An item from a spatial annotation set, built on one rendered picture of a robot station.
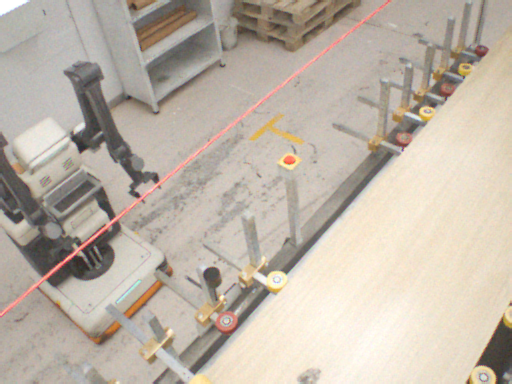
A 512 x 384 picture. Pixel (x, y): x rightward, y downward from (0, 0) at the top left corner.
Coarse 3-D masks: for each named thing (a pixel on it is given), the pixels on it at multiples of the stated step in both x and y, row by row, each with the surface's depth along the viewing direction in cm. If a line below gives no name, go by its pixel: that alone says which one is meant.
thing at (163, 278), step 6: (156, 276) 198; (162, 276) 198; (162, 282) 198; (168, 282) 195; (174, 282) 195; (174, 288) 193; (180, 288) 193; (180, 294) 191; (186, 294) 190; (186, 300) 190; (192, 300) 188; (198, 300) 188; (192, 306) 189; (198, 306) 186; (210, 318) 183; (216, 318) 182; (216, 324) 183
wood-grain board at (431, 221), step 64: (448, 128) 234; (384, 192) 210; (448, 192) 206; (320, 256) 191; (384, 256) 188; (448, 256) 184; (256, 320) 175; (320, 320) 172; (384, 320) 169; (448, 320) 166
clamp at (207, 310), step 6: (222, 300) 186; (204, 306) 185; (210, 306) 184; (216, 306) 184; (222, 306) 187; (198, 312) 183; (204, 312) 183; (210, 312) 183; (216, 312) 185; (198, 318) 181; (204, 318) 181; (204, 324) 182
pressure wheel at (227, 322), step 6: (222, 312) 178; (228, 312) 178; (222, 318) 176; (228, 318) 176; (234, 318) 176; (222, 324) 175; (228, 324) 175; (234, 324) 174; (222, 330) 173; (228, 330) 173; (234, 330) 175
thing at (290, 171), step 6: (294, 156) 185; (282, 162) 184; (294, 162) 183; (300, 162) 184; (282, 168) 184; (288, 168) 182; (294, 168) 182; (300, 168) 186; (282, 174) 187; (288, 174) 184; (294, 174) 184
